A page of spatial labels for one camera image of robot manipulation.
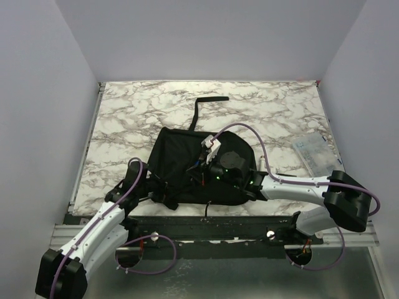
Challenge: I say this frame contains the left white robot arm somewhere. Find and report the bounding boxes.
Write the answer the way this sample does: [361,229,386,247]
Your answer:
[35,158,150,298]

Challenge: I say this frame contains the aluminium table edge rail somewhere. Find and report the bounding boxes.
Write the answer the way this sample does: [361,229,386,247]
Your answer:
[67,82,107,214]

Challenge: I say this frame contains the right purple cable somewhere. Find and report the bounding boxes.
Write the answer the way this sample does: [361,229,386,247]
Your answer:
[211,123,381,219]

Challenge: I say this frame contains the black student backpack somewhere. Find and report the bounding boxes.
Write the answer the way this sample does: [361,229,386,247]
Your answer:
[148,109,256,211]

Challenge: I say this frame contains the white correction pen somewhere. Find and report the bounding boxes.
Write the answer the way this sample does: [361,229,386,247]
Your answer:
[258,156,267,171]

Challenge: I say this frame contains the purple cable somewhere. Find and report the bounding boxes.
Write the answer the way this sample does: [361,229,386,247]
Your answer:
[48,158,145,299]
[211,123,381,219]

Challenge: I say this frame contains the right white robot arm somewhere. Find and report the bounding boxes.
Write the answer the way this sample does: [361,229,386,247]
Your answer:
[186,151,372,244]

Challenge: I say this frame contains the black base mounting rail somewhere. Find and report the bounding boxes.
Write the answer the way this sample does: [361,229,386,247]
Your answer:
[62,213,325,261]

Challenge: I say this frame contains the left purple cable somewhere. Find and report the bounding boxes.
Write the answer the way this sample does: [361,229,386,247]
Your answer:
[48,158,145,299]

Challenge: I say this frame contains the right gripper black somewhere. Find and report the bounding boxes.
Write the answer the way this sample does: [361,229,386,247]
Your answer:
[187,150,241,189]

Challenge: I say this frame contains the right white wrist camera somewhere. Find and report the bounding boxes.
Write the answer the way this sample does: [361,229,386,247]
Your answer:
[201,135,221,164]

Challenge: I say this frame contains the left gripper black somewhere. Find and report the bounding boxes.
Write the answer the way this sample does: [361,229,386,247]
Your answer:
[137,171,183,202]

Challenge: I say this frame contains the clear plastic pencil case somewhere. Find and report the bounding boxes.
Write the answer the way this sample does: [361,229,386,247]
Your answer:
[292,133,344,177]

